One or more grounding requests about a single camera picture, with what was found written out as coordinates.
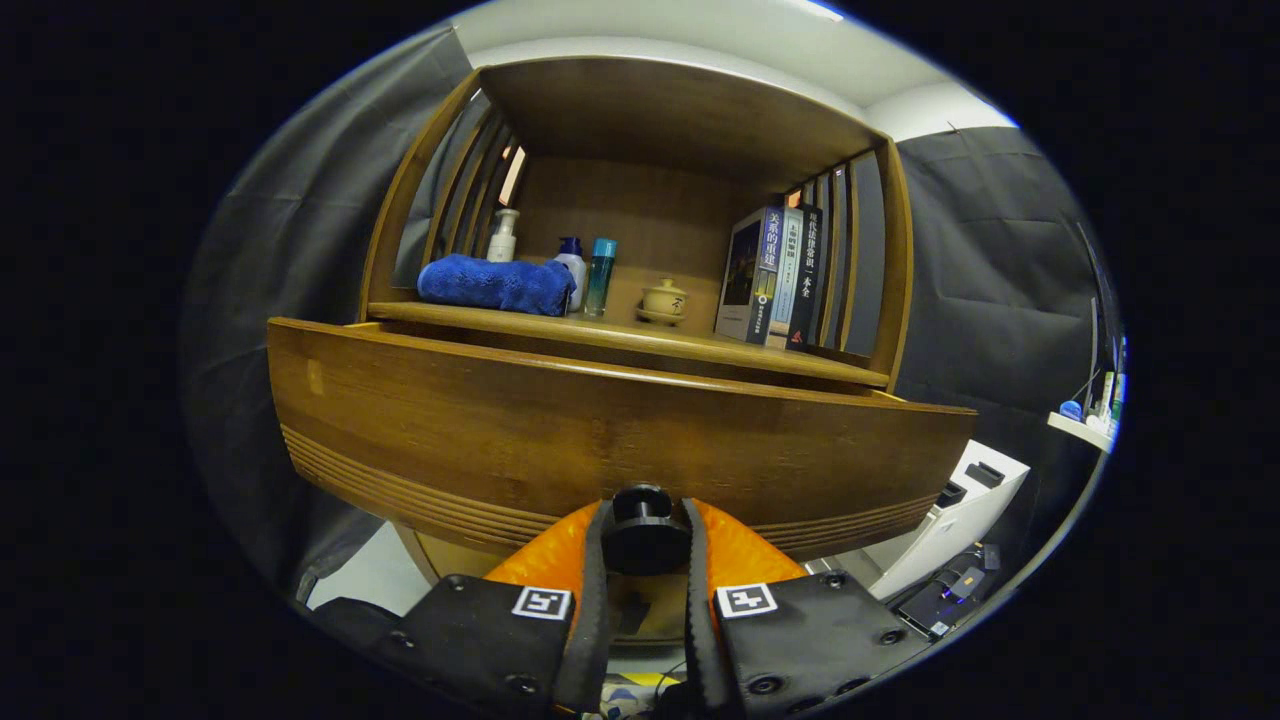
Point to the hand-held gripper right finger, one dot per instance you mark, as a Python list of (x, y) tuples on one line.
[(697, 620)]

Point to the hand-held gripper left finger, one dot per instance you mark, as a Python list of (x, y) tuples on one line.
[(590, 620)]

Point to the wooden drawer with black knob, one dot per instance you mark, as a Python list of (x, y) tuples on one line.
[(500, 430)]

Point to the wooden countertop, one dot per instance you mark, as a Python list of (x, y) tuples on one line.
[(640, 337)]

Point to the wooden cabinet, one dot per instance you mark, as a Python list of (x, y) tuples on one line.
[(660, 120)]

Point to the black electronic device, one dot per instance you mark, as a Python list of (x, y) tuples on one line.
[(945, 595)]

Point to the white box unit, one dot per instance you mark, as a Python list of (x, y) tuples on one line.
[(960, 510)]

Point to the beige lidded tea cup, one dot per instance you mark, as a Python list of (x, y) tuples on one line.
[(663, 302)]

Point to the clear teal bottle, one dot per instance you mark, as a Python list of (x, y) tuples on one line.
[(600, 280)]

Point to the book with blue spine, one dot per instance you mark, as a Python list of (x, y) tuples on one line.
[(745, 280)]

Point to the blue towel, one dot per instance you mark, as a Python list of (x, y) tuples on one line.
[(490, 285)]

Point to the white bottle with blue cap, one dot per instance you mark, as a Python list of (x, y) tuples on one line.
[(573, 270)]

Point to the book with pale spine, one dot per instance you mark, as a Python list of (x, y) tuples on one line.
[(787, 280)]

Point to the book with black spine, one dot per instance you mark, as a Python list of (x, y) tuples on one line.
[(808, 280)]

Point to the white pump bottle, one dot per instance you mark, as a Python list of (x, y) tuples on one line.
[(503, 243)]

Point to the white power strip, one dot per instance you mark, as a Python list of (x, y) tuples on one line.
[(1080, 428)]

